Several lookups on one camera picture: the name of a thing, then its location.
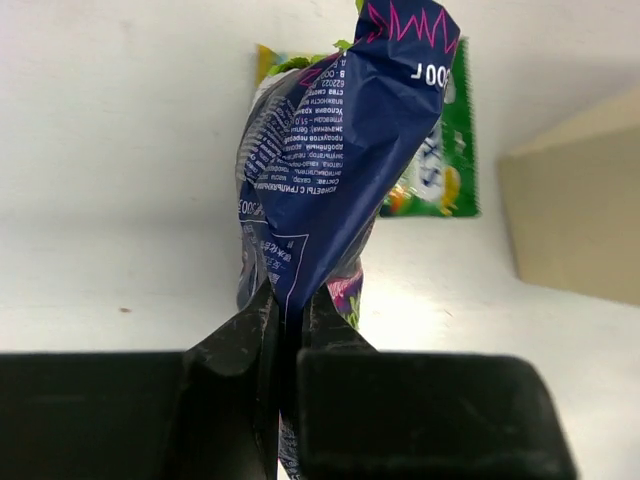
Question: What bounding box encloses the brown paper bag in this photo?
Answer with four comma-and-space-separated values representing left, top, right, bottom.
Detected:
497, 88, 639, 305

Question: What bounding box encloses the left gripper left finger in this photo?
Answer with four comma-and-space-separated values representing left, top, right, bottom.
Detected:
164, 282, 280, 480

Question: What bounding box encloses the dark blue candy bag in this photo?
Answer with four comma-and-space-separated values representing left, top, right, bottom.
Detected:
235, 1, 460, 479

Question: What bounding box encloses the green yellow Fox's candy bag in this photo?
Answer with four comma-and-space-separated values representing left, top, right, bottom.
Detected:
254, 37, 484, 220

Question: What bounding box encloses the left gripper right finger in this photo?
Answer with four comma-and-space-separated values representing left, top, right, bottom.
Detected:
297, 288, 578, 479

